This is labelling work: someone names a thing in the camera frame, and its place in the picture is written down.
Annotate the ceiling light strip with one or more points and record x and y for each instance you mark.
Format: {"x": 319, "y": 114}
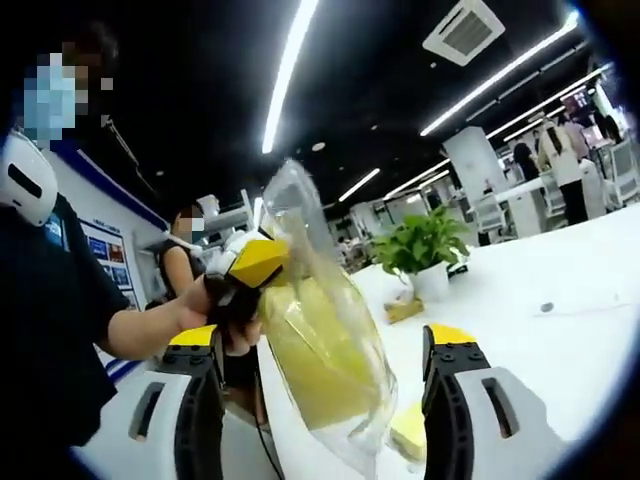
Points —
{"x": 500, "y": 75}
{"x": 290, "y": 75}

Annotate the blue framed wall poster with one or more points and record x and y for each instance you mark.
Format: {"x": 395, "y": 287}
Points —
{"x": 112, "y": 265}

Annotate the ceiling air conditioner vent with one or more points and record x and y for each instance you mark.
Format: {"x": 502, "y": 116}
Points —
{"x": 462, "y": 30}

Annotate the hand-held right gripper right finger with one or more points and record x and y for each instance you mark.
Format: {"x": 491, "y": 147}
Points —
{"x": 490, "y": 425}

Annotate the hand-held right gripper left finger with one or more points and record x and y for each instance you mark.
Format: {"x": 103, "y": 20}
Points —
{"x": 165, "y": 425}

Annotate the white worn device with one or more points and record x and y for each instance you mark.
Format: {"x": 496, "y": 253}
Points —
{"x": 30, "y": 180}

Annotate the white plant pot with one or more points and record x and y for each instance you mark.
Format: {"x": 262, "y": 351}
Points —
{"x": 429, "y": 282}

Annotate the hanging display screen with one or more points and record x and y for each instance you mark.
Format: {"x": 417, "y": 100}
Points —
{"x": 577, "y": 102}

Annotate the green leafy plant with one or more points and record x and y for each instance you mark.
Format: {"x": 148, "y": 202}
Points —
{"x": 420, "y": 240}

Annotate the clear plastic bag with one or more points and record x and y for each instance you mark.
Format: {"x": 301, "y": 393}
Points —
{"x": 290, "y": 195}

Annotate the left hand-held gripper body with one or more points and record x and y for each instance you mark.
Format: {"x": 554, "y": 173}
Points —
{"x": 225, "y": 260}

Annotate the person's left hand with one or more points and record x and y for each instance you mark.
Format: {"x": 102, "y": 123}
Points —
{"x": 192, "y": 310}

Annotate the white office chair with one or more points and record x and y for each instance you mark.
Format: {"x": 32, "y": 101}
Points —
{"x": 490, "y": 212}
{"x": 625, "y": 172}

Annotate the small black object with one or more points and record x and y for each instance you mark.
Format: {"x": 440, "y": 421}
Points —
{"x": 457, "y": 269}

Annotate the yellow tissue box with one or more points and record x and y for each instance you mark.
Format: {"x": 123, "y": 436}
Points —
{"x": 402, "y": 310}

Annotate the square yellow silicone block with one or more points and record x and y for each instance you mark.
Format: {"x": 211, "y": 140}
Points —
{"x": 410, "y": 430}

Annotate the operator in dark shirt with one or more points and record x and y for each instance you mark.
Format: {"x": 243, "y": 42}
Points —
{"x": 45, "y": 310}

